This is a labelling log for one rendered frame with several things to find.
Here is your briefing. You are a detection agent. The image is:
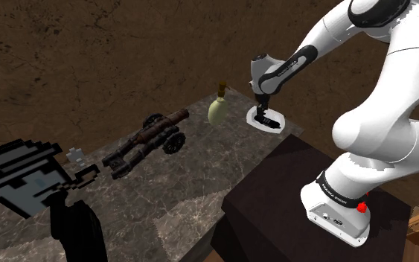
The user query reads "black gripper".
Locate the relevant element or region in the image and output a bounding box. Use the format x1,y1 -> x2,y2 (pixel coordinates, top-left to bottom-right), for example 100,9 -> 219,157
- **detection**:
252,93 -> 281,130

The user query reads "white plate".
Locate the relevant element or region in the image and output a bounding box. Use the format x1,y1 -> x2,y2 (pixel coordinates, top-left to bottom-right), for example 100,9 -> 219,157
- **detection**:
246,104 -> 287,135

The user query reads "pale green bottle brown stopper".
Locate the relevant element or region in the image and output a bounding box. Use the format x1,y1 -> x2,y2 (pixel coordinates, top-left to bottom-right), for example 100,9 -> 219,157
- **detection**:
207,80 -> 230,128

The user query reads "dark robot stand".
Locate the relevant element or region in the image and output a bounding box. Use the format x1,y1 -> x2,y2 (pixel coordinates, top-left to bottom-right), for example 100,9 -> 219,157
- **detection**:
210,133 -> 412,262

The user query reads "rusty brown toy cannon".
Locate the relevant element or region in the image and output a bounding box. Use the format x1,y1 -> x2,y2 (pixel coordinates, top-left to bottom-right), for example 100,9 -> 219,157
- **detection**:
101,108 -> 191,180

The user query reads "black upright object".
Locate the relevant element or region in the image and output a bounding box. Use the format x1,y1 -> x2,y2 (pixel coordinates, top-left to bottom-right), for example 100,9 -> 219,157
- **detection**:
48,191 -> 109,262

